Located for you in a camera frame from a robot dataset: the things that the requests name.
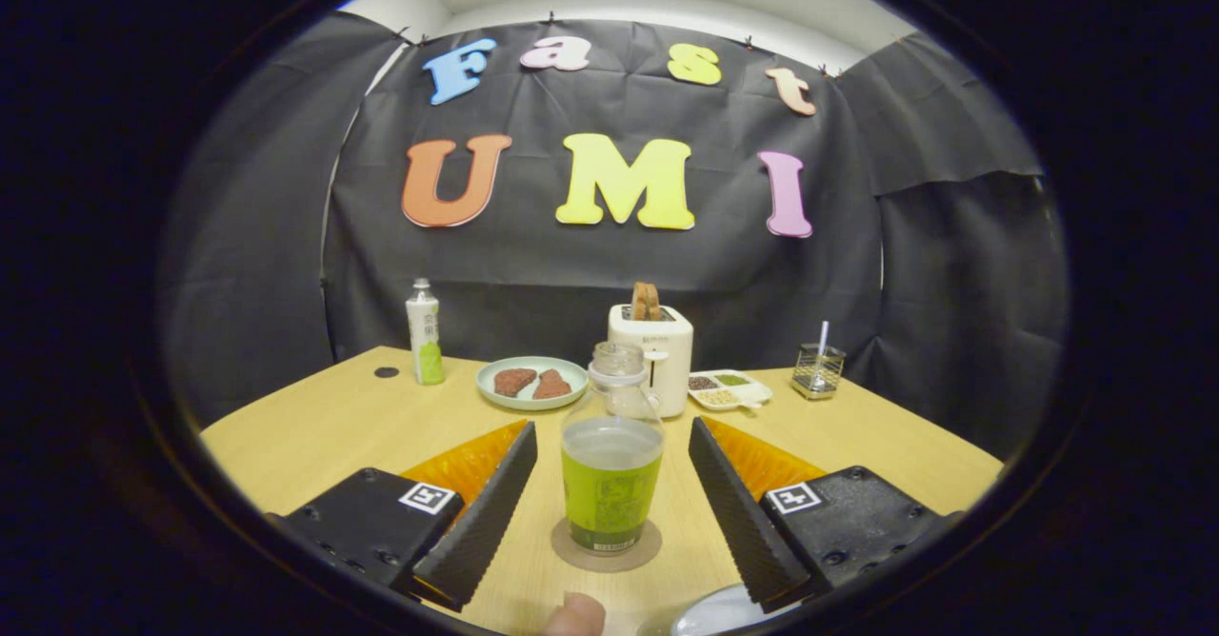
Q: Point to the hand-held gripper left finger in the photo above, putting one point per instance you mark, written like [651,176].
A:
[486,522]

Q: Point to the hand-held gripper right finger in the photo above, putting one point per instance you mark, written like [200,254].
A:
[738,512]

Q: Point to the grey-blue cup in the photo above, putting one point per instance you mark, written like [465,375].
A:
[724,614]

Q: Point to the brown round coaster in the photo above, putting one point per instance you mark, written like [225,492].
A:
[606,562]

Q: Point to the clear juice bottle green label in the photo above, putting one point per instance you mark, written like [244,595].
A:
[611,493]

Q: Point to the white bottle green label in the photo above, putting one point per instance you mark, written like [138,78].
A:
[426,336]

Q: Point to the white divided dish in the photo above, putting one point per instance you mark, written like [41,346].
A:
[733,393]

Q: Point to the pale green plate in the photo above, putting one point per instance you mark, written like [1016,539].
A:
[533,404]

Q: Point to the brown toast piece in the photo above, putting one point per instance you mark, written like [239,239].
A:
[552,387]
[514,381]

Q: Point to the white toaster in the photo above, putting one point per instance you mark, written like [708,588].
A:
[671,360]

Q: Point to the white straw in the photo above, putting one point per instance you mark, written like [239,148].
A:
[823,336]

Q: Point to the brown bread slice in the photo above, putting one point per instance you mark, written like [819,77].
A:
[646,301]

